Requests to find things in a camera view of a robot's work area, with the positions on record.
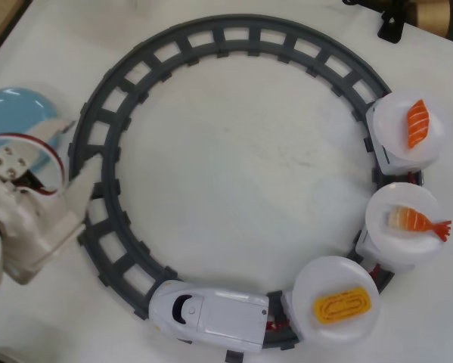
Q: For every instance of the blue round dish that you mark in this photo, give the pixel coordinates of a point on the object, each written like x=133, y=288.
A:
x=10, y=109

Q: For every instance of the yellow egg sushi toy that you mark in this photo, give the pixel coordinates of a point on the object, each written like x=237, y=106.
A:
x=341, y=306

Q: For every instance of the grey circular toy rail track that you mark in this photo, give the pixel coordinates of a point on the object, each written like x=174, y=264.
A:
x=241, y=20

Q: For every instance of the white Shinkansen toy locomotive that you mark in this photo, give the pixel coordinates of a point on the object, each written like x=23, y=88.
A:
x=218, y=314

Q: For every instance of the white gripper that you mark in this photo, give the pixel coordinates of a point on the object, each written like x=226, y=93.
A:
x=41, y=212

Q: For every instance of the black clamp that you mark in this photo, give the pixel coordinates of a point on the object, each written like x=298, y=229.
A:
x=390, y=26

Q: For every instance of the brown cardboard piece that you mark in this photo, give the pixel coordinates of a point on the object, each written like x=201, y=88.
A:
x=430, y=15

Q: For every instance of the orange shrimp sushi toy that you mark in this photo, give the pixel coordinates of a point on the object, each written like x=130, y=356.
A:
x=411, y=223

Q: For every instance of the white plastic sushi plate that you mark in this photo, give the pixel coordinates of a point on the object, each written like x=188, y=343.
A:
x=390, y=117
x=324, y=276
x=392, y=246

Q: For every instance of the orange salmon sushi toy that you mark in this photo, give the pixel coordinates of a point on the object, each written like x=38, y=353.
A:
x=418, y=125

